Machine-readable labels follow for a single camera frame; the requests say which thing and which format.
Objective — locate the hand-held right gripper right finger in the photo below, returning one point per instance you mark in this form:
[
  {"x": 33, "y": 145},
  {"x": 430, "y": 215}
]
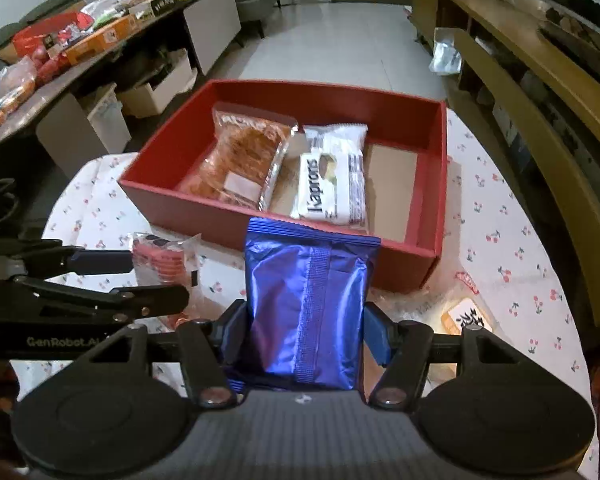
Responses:
[{"x": 377, "y": 335}]

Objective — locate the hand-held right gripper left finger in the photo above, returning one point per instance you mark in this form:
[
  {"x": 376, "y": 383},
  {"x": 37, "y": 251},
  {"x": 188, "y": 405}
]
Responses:
[{"x": 232, "y": 335}]

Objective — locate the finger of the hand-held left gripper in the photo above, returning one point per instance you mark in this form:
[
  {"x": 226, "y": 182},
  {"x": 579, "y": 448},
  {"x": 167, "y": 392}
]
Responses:
[
  {"x": 105, "y": 297},
  {"x": 100, "y": 261}
]

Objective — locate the red gummy candy bag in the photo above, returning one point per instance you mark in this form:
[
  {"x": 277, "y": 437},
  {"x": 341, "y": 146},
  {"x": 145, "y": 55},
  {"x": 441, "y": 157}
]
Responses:
[{"x": 185, "y": 319}]

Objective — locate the pink snack packet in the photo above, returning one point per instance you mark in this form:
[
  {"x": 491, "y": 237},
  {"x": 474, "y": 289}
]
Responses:
[{"x": 162, "y": 260}]

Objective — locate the purple foil packet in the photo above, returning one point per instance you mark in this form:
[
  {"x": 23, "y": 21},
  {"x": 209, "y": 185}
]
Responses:
[{"x": 290, "y": 310}]

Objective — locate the red cardboard box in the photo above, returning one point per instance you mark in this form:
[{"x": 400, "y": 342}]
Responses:
[{"x": 180, "y": 210}]

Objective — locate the white wafer packet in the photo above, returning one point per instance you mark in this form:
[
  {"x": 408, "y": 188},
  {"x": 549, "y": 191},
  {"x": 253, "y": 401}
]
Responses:
[{"x": 330, "y": 180}]

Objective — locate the clear packet of orange crisps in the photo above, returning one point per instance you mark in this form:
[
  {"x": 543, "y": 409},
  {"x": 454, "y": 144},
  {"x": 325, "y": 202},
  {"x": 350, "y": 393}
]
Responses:
[{"x": 245, "y": 155}]

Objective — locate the large white printed bag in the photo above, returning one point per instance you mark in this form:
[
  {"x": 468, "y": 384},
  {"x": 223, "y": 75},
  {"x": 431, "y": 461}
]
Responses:
[{"x": 415, "y": 305}]

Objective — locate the small orange-brown packet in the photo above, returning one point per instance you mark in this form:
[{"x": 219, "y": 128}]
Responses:
[{"x": 460, "y": 317}]

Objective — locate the white open box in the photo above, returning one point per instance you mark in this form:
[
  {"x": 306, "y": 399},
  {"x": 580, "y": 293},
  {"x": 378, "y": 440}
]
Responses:
[{"x": 111, "y": 117}]

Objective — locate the cherry print tablecloth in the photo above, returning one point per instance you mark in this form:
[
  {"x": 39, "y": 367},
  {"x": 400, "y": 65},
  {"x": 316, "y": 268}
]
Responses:
[{"x": 505, "y": 220}]

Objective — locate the white storage box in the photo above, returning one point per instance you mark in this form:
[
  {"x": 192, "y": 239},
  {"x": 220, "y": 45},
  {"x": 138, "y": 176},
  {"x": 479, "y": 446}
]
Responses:
[{"x": 160, "y": 87}]

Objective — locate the orange snack bag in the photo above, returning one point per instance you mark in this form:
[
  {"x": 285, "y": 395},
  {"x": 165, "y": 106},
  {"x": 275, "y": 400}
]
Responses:
[{"x": 5, "y": 97}]

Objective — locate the orange flat box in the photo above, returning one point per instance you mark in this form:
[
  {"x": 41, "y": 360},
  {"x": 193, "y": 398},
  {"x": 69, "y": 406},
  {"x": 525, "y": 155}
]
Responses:
[{"x": 100, "y": 40}]

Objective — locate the red snack bag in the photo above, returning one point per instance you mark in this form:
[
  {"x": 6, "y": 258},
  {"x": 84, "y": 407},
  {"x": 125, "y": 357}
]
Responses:
[{"x": 50, "y": 35}]

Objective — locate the grey side table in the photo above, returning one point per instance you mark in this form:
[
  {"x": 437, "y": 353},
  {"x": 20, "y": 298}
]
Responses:
[{"x": 205, "y": 25}]

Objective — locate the black snack box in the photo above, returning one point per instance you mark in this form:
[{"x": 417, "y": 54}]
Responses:
[{"x": 160, "y": 2}]

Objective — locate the wooden bench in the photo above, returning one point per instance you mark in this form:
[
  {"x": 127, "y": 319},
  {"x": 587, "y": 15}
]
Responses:
[{"x": 530, "y": 110}]

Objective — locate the clear plastic bag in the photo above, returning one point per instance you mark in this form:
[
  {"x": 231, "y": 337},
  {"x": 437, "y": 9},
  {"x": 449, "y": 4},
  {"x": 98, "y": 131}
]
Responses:
[{"x": 445, "y": 52}]

